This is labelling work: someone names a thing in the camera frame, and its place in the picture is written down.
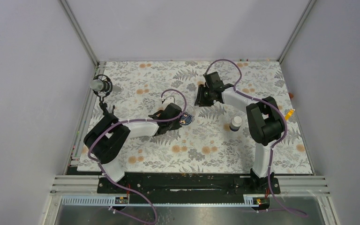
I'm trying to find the round blue pill organizer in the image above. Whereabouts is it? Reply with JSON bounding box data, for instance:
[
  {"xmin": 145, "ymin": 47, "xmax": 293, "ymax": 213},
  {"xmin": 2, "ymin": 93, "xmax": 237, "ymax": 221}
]
[{"xmin": 179, "ymin": 105, "xmax": 196, "ymax": 126}]

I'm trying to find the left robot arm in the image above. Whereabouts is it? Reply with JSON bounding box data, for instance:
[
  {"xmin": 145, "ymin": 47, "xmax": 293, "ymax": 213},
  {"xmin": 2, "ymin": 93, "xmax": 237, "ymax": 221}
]
[{"xmin": 83, "ymin": 97, "xmax": 185, "ymax": 193}]

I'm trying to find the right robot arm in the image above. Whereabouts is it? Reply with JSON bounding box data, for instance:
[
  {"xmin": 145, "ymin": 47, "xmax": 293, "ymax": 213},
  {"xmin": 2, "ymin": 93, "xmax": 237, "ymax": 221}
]
[{"xmin": 195, "ymin": 72, "xmax": 287, "ymax": 193}]

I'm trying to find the floral table mat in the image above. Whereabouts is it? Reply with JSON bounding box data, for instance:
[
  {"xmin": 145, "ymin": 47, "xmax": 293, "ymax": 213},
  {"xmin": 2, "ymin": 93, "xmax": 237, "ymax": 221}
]
[{"xmin": 76, "ymin": 60, "xmax": 314, "ymax": 174}]

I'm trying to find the microphone on tripod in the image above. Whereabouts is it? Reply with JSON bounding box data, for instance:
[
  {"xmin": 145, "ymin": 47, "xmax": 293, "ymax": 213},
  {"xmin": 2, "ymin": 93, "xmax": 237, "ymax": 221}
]
[{"xmin": 90, "ymin": 74, "xmax": 113, "ymax": 116}]

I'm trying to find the colourful toy block stack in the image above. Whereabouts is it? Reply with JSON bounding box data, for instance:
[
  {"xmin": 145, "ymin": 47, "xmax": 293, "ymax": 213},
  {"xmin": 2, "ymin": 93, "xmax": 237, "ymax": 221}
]
[{"xmin": 285, "ymin": 109, "xmax": 295, "ymax": 120}]

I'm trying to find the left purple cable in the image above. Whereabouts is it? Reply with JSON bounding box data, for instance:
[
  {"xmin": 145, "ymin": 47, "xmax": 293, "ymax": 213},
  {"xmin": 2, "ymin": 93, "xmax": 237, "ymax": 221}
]
[{"xmin": 87, "ymin": 89, "xmax": 188, "ymax": 225}]

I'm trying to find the purple cable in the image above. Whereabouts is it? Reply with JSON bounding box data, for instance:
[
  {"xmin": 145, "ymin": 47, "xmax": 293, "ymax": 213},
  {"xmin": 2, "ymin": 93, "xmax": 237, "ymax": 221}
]
[
  {"xmin": 203, "ymin": 59, "xmax": 308, "ymax": 218},
  {"xmin": 87, "ymin": 89, "xmax": 188, "ymax": 225}
]

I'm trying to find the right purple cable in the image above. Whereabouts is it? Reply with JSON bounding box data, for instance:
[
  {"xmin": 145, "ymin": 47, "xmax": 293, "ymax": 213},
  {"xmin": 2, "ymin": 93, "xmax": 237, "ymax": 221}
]
[{"xmin": 203, "ymin": 59, "xmax": 308, "ymax": 218}]

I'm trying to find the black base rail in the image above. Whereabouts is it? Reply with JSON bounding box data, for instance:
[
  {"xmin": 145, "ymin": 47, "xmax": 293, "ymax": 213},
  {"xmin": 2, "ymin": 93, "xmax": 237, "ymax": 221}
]
[{"xmin": 97, "ymin": 172, "xmax": 281, "ymax": 203}]

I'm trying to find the white slotted cable duct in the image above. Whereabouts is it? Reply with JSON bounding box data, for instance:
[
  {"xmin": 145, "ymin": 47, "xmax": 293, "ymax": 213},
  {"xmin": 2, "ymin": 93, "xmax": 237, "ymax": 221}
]
[{"xmin": 61, "ymin": 195, "xmax": 260, "ymax": 207}]

